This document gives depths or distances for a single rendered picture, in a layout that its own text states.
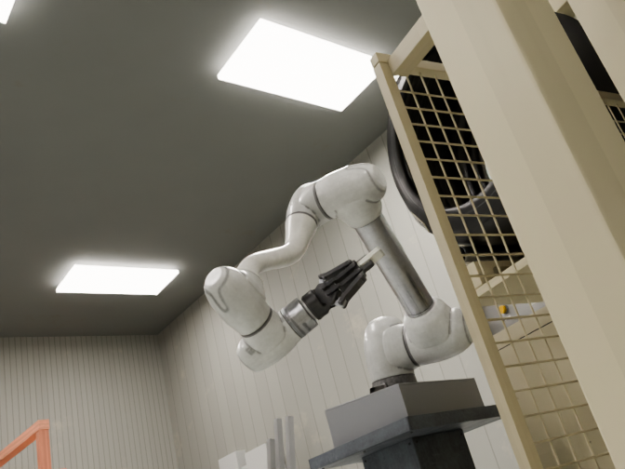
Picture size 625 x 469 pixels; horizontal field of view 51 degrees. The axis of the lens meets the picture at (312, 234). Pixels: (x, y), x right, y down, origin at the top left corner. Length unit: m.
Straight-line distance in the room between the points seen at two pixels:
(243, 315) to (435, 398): 0.81
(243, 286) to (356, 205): 0.55
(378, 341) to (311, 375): 4.61
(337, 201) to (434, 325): 0.53
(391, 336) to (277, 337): 0.74
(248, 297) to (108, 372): 7.90
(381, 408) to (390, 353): 0.24
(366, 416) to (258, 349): 0.64
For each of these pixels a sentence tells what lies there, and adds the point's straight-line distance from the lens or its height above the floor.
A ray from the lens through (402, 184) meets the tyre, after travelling 1.72.
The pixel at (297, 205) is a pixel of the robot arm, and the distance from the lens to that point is 2.03.
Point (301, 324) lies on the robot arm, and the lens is 1.64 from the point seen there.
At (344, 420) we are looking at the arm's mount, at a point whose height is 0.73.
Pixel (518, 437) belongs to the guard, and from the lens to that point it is 0.80.
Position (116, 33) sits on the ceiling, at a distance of 4.69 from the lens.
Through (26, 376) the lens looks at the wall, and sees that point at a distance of 9.09.
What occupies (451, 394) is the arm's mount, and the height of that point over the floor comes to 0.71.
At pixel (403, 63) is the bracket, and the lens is 0.98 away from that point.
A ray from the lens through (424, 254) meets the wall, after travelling 5.75.
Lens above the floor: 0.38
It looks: 25 degrees up
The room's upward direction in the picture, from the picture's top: 16 degrees counter-clockwise
